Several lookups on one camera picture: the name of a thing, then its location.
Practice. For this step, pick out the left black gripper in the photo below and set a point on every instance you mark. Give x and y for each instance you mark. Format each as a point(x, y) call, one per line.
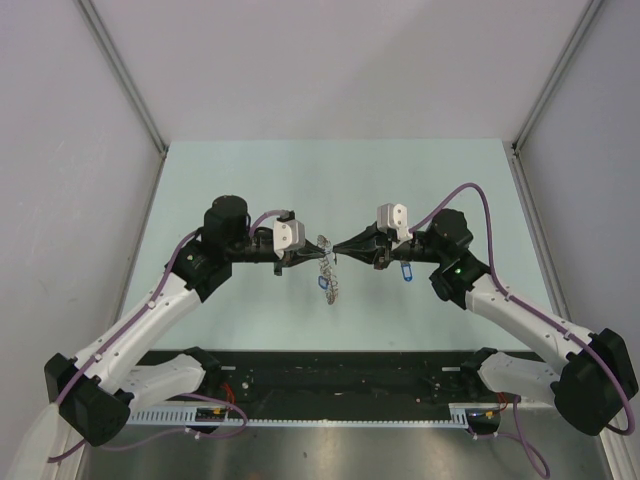
point(295, 257)

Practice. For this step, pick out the left aluminium frame post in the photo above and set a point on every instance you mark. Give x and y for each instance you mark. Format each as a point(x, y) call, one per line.
point(114, 60)

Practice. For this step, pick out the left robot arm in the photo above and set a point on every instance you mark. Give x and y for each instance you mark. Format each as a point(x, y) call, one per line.
point(90, 388)

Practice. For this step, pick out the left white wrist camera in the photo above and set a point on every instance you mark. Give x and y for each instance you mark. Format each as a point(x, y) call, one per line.
point(288, 234)

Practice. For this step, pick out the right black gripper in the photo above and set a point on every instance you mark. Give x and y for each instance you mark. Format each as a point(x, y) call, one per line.
point(369, 246)

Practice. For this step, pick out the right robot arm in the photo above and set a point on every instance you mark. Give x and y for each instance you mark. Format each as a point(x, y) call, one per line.
point(588, 377)

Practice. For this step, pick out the right aluminium frame post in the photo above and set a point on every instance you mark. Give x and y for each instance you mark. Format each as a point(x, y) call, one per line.
point(559, 70)

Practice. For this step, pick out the round metal keyring disc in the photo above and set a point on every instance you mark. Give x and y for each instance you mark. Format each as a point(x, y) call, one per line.
point(327, 269)

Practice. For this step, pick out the aluminium frame post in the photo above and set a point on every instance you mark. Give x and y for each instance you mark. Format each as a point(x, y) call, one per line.
point(114, 60)
point(559, 70)

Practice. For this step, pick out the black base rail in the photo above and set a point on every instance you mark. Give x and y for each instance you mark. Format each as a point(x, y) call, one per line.
point(350, 386)

